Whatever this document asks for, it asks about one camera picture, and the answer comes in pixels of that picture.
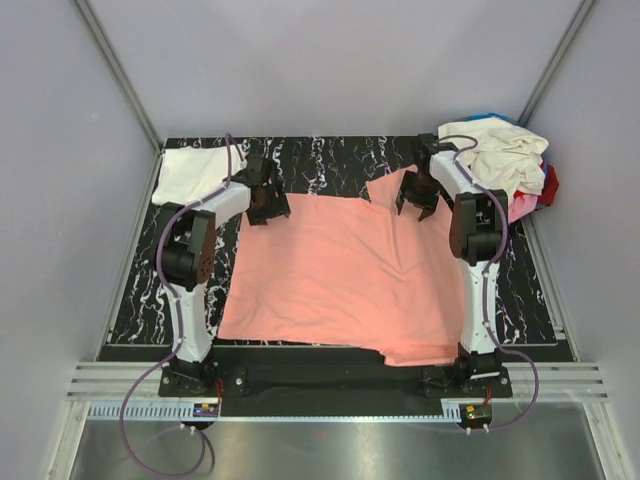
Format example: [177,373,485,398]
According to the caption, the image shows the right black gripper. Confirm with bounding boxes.
[395,171,442,221]

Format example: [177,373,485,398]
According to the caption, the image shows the salmon pink t shirt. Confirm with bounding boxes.
[218,172,464,367]

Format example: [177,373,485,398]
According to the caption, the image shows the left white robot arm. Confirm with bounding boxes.
[154,178,291,396]

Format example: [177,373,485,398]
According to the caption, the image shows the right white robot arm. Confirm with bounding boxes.
[395,142,508,397]

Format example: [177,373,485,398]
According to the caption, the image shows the folded white t shirt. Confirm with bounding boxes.
[151,147,247,206]

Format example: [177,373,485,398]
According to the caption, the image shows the crumpled cream t shirt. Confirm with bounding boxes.
[437,118,549,203]

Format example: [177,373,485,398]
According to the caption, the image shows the pink garment in pile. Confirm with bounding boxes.
[508,193,538,224]

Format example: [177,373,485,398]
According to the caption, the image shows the blue garment in pile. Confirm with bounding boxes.
[467,112,517,124]

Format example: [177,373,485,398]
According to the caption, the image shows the red garment in pile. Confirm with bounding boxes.
[536,165,560,210]

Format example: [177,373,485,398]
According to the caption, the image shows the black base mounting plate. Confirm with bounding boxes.
[158,345,513,419]

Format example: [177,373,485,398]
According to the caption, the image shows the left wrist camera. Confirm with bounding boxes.
[232,155,276,187]

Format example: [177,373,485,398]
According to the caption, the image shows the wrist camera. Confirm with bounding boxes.
[410,133,458,170]
[232,155,276,187]

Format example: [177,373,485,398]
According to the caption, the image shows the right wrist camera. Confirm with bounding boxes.
[410,133,458,170]

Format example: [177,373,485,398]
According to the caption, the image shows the right aluminium rail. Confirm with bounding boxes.
[522,218,634,479]

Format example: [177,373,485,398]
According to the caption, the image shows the left aluminium frame post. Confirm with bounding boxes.
[71,0,163,152]

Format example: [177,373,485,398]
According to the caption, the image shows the aluminium frame post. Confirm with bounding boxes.
[71,0,163,152]
[518,0,599,127]

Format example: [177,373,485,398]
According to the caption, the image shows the slotted grey cable duct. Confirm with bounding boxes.
[87,401,461,423]

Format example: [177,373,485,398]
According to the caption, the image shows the right aluminium frame post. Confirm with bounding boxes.
[518,0,599,127]

